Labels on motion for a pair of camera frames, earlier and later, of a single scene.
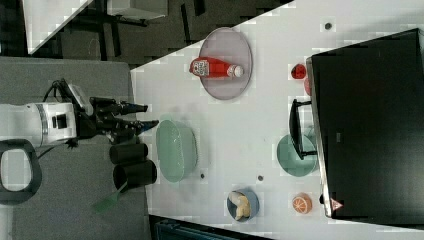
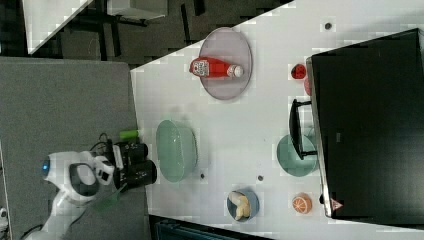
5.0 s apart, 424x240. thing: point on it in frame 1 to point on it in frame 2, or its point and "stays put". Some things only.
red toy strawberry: x=298 y=71 stays put
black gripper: x=105 y=117 to x=125 y=152
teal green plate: x=290 y=160 stays put
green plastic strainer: x=177 y=148 stays put
